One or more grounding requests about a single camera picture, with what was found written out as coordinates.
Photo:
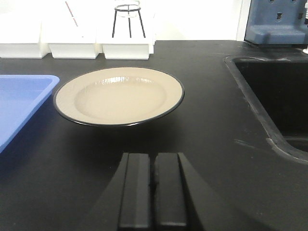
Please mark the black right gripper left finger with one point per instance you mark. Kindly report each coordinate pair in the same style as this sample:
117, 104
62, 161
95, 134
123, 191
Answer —
125, 204

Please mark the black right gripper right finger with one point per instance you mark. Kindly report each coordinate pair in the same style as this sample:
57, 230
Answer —
184, 202

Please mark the beige plate with black rim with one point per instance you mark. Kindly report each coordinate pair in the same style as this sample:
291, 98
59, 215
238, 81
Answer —
120, 96

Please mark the blue plastic tray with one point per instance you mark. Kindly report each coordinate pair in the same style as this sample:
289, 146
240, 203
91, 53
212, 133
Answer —
20, 97

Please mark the black lab sink basin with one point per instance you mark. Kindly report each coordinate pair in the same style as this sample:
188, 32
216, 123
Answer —
277, 92

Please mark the white right storage bin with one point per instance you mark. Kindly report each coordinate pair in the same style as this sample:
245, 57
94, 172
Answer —
122, 46

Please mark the white storage bin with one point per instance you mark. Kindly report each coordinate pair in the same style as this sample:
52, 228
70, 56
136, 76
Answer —
122, 46
20, 37
65, 40

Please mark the white middle storage bin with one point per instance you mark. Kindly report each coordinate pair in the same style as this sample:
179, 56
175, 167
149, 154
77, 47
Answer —
65, 40

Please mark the blue grey lab rack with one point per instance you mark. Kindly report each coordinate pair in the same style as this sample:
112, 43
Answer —
274, 22

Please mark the white left storage bin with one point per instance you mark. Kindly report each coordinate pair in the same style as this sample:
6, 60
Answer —
20, 37

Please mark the black wire tripod stand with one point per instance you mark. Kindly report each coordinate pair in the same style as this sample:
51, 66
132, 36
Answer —
128, 11

